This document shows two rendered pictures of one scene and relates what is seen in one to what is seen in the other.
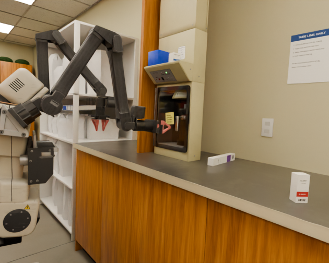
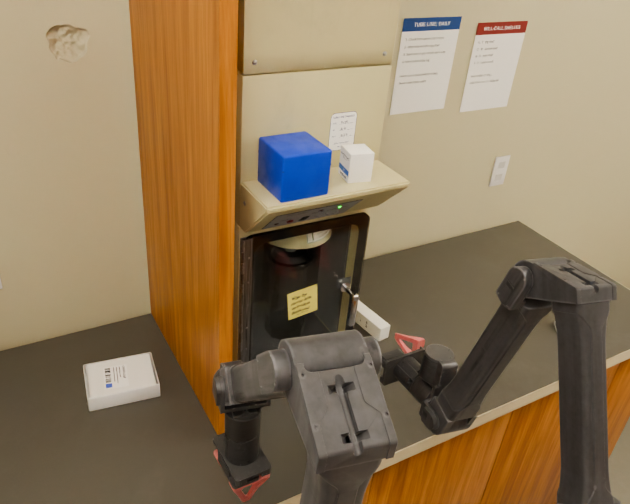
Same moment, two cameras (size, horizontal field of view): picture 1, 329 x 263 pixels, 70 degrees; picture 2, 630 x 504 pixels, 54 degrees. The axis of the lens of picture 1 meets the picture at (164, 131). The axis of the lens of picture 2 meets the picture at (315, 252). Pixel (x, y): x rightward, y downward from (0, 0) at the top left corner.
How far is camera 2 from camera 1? 1.87 m
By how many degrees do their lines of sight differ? 80
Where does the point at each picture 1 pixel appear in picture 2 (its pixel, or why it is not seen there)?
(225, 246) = (526, 430)
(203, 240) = (497, 449)
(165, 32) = (275, 57)
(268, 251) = not seen: hidden behind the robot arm
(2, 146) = not seen: outside the picture
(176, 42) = (323, 98)
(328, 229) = not seen: outside the picture
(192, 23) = (383, 51)
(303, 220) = (618, 355)
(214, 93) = not seen: hidden behind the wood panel
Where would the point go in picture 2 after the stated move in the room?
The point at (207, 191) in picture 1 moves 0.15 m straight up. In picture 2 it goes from (534, 395) to (550, 350)
